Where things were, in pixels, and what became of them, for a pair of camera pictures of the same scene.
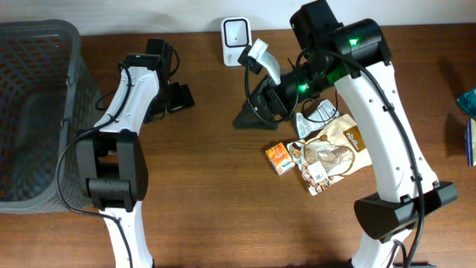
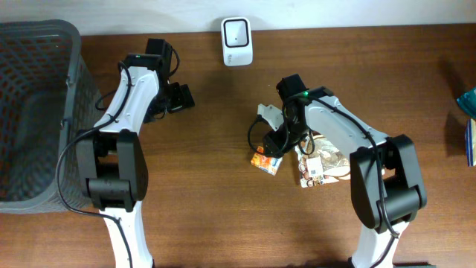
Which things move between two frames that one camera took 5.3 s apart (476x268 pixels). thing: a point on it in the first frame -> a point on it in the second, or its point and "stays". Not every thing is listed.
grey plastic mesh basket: [49, 95] stays
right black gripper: [267, 89] -> [274, 139]
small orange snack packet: [280, 157] -> [264, 162]
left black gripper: [182, 97] stays
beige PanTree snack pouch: [338, 150] stays
